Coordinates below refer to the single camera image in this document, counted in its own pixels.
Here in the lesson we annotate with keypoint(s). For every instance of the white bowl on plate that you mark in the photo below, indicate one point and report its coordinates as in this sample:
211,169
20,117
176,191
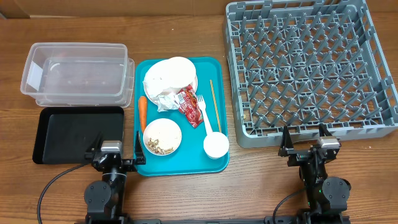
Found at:
178,72

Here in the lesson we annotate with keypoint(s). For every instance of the clear plastic bin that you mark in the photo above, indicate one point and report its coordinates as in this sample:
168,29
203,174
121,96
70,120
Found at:
78,74

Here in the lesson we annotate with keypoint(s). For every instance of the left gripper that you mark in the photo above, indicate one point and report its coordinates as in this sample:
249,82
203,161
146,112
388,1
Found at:
132,165

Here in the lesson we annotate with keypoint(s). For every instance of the grey plastic dish rack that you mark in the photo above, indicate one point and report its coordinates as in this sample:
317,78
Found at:
300,64

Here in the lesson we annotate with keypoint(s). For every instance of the black plastic tray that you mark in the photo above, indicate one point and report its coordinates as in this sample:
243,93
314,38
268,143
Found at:
64,133

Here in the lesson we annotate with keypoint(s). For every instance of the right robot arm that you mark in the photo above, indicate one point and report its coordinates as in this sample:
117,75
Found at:
327,196

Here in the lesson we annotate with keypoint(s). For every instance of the teal plastic tray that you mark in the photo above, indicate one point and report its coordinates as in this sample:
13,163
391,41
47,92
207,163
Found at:
190,157

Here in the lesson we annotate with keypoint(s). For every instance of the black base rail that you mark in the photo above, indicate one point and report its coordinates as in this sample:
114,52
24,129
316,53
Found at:
266,220

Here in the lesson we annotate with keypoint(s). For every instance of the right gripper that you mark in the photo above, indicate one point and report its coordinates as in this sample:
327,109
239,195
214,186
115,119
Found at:
300,154

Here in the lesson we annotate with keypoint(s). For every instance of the pink bowl with food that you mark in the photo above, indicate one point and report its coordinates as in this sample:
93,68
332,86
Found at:
162,137

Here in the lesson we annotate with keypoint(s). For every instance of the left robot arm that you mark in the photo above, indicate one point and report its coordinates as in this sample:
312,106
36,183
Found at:
105,198

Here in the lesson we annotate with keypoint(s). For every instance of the red ketchup packet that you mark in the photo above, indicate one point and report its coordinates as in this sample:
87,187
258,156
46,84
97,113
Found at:
188,105

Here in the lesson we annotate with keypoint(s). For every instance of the orange carrot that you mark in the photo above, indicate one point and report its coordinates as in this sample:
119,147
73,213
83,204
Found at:
142,107

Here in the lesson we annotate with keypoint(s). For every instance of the white plastic fork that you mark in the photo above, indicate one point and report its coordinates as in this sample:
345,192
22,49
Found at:
202,107

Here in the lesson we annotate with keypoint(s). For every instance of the white napkin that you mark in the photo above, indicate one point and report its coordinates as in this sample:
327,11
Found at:
161,94

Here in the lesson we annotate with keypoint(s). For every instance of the white plastic cup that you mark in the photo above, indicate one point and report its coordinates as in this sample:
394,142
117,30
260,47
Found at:
216,145

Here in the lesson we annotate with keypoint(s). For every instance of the wooden chopstick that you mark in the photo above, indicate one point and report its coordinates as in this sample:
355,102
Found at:
215,105

